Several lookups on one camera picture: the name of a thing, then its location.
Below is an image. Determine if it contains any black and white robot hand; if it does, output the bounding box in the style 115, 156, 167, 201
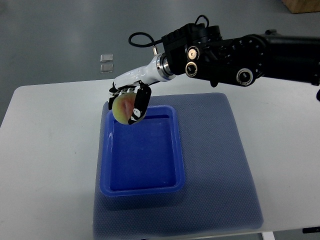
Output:
108, 54, 167, 125

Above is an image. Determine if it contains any yellow-red peach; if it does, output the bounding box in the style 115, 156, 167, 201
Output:
112, 92, 136, 125

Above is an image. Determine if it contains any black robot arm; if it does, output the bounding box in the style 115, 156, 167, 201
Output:
161, 23, 320, 87

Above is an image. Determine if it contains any upper metal floor plate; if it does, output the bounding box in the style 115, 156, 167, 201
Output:
100, 53, 113, 63

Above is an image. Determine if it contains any blue plastic tray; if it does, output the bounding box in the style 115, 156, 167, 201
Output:
99, 105, 186, 197

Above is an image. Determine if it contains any blue-grey mesh mat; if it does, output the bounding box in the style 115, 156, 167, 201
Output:
93, 93, 264, 240

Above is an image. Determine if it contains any brown cardboard box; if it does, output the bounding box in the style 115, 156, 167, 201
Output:
281, 0, 320, 14

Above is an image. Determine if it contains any black cable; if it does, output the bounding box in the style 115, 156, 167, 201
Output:
128, 14, 211, 55

